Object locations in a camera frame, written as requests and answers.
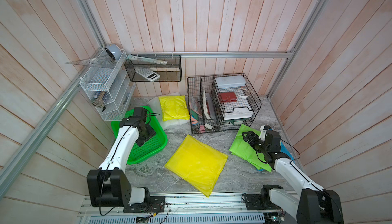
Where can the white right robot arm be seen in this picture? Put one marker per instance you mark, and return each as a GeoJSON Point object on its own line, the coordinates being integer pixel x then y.
{"type": "Point", "coordinates": [315, 204]}

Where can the black wire desk organizer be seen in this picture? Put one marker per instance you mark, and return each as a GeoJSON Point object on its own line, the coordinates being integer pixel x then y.
{"type": "Point", "coordinates": [221, 102]}

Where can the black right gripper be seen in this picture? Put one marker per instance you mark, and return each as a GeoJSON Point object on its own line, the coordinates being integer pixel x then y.
{"type": "Point", "coordinates": [252, 140]}

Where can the white wire mesh shelf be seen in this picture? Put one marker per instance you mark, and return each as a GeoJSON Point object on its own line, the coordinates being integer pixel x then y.
{"type": "Point", "coordinates": [115, 82]}

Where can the white calculator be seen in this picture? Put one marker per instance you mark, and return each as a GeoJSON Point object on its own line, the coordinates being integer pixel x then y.
{"type": "Point", "coordinates": [148, 74]}

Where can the red wallet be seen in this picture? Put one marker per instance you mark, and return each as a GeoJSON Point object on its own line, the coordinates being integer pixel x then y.
{"type": "Point", "coordinates": [227, 97]}

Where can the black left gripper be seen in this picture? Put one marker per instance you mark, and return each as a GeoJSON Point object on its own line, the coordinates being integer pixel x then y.
{"type": "Point", "coordinates": [151, 132]}

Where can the grey tape roll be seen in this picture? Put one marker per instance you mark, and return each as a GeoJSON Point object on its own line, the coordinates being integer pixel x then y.
{"type": "Point", "coordinates": [113, 51]}

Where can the green plastic perforated basket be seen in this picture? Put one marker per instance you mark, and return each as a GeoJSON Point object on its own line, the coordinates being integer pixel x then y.
{"type": "Point", "coordinates": [150, 146]}

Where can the white plastic pencil case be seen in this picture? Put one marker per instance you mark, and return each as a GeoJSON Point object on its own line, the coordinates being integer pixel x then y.
{"type": "Point", "coordinates": [230, 81]}

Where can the blue folded raincoat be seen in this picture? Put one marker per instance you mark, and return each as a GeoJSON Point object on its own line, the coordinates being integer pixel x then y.
{"type": "Point", "coordinates": [286, 153]}

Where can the white folded raincoat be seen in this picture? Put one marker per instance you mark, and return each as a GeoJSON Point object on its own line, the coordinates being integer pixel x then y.
{"type": "Point", "coordinates": [154, 104]}

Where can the clear plastic triangle ruler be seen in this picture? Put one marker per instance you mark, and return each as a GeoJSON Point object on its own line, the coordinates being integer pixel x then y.
{"type": "Point", "coordinates": [100, 62]}

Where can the light green folded raincoat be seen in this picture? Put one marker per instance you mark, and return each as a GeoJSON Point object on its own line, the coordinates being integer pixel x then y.
{"type": "Point", "coordinates": [243, 150]}

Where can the black wire wall basket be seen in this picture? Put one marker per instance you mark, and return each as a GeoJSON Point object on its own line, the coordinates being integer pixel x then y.
{"type": "Point", "coordinates": [170, 72]}

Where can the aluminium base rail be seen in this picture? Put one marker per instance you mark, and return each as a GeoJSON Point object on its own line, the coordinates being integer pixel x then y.
{"type": "Point", "coordinates": [188, 208]}

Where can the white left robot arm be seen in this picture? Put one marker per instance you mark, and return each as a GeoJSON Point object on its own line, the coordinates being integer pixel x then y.
{"type": "Point", "coordinates": [109, 186]}

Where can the neon yellow raincoat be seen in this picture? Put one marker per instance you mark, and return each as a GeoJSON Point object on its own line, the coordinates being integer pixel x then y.
{"type": "Point", "coordinates": [174, 108]}

